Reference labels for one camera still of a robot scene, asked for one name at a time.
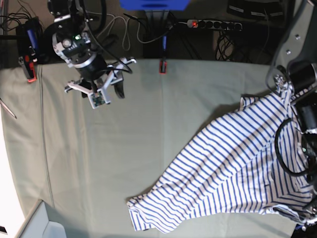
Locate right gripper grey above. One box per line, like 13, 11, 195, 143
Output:
64, 57, 137, 99

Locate blue striped white t-shirt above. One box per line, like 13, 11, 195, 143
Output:
127, 92, 313, 234

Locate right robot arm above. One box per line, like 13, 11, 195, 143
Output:
47, 0, 136, 107

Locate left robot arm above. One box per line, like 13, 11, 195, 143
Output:
266, 0, 317, 225

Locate red clamp top centre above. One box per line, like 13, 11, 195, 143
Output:
159, 59, 167, 74

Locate grey-green table cloth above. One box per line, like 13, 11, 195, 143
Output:
0, 59, 297, 238

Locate blue plastic block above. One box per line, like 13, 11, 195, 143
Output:
120, 0, 190, 10

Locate red clamp left corner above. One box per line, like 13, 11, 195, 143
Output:
18, 55, 37, 83

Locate white power strip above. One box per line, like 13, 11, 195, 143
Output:
187, 19, 243, 32

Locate white box corner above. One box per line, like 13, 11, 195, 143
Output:
15, 199, 67, 238

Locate black flat boxes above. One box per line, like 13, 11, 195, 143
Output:
226, 0, 284, 19

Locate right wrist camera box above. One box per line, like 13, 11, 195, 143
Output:
88, 90, 111, 109

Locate white looped cable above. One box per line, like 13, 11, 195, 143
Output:
95, 14, 149, 52

